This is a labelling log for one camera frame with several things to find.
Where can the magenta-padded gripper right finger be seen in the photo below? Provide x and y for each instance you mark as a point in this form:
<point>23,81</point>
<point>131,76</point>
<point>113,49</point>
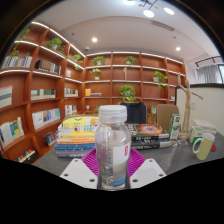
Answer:
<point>148,171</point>

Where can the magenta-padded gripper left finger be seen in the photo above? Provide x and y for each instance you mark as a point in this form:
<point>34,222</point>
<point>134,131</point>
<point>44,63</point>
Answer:
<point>78,171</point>

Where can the clear plastic water bottle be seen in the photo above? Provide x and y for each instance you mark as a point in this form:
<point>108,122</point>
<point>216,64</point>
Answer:
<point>111,150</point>

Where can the grey book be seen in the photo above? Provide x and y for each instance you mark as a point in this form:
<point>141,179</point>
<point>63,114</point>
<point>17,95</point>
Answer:
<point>71,153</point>

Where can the blue book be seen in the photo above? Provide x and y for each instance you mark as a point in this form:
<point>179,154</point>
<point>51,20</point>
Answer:
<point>74,146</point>

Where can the black book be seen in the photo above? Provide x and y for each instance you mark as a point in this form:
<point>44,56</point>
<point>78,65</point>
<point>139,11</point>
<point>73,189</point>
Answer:
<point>150,143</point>

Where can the book with orange swirl cover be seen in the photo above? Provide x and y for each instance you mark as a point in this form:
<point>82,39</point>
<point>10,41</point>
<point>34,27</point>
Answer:
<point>148,129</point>

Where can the yellow and white book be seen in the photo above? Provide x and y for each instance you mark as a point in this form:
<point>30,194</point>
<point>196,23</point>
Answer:
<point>78,122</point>

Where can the green and white drink carton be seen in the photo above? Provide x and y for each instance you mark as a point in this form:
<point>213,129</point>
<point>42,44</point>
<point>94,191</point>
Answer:
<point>174,126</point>

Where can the tan chair back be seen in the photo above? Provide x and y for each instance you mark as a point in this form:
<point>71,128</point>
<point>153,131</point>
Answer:
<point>165,116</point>

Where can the black office chair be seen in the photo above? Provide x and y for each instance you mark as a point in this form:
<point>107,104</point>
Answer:
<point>136,113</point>

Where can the small green and white box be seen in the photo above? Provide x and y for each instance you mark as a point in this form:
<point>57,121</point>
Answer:
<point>196,133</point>

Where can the yellow striped white mug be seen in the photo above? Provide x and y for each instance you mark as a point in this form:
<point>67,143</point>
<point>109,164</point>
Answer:
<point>206,148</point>

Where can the flat round red coaster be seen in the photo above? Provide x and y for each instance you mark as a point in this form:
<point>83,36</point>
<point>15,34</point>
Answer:
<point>214,147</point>

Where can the long white box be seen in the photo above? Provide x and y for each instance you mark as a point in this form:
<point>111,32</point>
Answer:
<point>205,125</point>

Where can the wooden artist mannequin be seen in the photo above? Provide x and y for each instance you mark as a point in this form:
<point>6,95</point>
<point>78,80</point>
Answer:
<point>187,103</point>

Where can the wooden shelf unit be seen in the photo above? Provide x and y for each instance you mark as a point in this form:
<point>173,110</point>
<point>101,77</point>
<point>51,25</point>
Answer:
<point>50,83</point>

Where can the grey window curtain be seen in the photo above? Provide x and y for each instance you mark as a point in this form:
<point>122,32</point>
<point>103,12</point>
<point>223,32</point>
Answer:
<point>208,74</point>

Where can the window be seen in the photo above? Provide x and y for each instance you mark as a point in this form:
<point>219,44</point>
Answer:
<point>221,74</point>

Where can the recessed ceiling light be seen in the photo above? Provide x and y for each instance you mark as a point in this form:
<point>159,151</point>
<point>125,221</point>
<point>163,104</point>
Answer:
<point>178,48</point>
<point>94,39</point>

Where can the ceiling air vent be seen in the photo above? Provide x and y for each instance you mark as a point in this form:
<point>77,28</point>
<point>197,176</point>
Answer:
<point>162,25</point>

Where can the branched ceiling lamp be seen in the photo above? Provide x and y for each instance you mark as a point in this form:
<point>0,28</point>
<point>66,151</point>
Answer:
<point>148,12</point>

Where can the white wall socket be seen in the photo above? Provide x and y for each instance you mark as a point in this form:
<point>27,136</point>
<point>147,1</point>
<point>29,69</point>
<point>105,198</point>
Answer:
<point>193,105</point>

